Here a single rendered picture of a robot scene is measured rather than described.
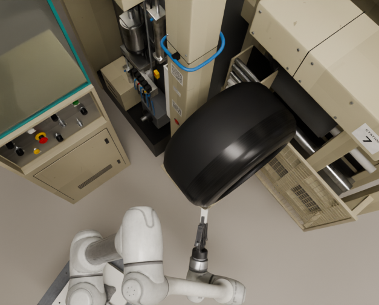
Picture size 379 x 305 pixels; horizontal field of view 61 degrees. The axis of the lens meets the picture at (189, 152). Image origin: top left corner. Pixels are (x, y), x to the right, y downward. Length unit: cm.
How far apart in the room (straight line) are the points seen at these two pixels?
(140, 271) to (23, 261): 182
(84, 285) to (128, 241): 56
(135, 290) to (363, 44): 102
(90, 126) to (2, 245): 137
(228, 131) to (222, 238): 152
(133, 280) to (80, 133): 104
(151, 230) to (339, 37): 85
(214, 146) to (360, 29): 60
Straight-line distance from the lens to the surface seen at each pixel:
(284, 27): 110
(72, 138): 190
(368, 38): 118
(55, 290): 206
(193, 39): 103
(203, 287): 143
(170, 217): 261
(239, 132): 121
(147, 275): 110
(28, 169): 192
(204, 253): 160
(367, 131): 110
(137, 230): 111
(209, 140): 122
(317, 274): 281
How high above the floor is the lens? 259
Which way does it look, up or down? 72 degrees down
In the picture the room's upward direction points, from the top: 7 degrees clockwise
